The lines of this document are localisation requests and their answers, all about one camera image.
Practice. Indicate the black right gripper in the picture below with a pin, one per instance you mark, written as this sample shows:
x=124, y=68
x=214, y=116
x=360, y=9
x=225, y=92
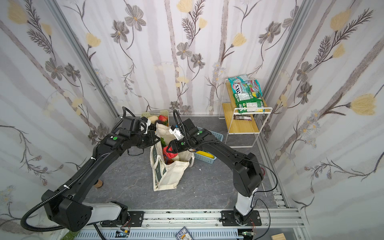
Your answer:
x=173, y=146

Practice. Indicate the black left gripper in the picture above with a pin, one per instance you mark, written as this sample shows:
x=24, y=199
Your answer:
x=154, y=139

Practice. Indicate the red pepper toy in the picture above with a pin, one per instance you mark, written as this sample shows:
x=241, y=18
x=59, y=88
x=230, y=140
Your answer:
x=168, y=154

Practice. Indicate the cream floral tote bag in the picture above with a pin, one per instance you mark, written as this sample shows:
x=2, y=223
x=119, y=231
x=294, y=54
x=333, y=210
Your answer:
x=167, y=177

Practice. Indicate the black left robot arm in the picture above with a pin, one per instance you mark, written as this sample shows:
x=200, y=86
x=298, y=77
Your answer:
x=65, y=206

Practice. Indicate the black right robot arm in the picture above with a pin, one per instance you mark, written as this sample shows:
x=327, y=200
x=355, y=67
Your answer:
x=247, y=173

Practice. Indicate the green skittles candy bag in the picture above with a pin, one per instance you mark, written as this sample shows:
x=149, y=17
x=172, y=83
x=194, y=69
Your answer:
x=247, y=94

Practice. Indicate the red apple toy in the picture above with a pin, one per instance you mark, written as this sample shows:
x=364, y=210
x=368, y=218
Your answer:
x=162, y=118

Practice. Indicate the green plastic fruit basket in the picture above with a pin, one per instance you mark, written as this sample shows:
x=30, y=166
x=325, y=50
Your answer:
x=153, y=115

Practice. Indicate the blue plastic vegetable basket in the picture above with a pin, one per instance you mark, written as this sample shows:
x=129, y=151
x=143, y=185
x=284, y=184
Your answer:
x=218, y=137

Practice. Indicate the small brown orange-capped bottle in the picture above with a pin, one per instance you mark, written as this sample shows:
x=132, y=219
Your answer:
x=98, y=184

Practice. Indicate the purple brown chocolate packet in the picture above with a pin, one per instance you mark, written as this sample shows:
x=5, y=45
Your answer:
x=245, y=118

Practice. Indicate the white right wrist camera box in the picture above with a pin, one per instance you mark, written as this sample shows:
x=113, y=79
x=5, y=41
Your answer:
x=175, y=131

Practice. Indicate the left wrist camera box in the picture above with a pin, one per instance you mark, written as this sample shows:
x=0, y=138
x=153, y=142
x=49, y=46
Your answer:
x=134, y=126

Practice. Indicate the white wire wooden shelf rack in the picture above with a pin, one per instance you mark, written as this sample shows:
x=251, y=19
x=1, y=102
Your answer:
x=241, y=134

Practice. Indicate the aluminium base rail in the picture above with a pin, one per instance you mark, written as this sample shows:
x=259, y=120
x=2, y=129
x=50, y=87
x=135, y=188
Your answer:
x=265, y=224

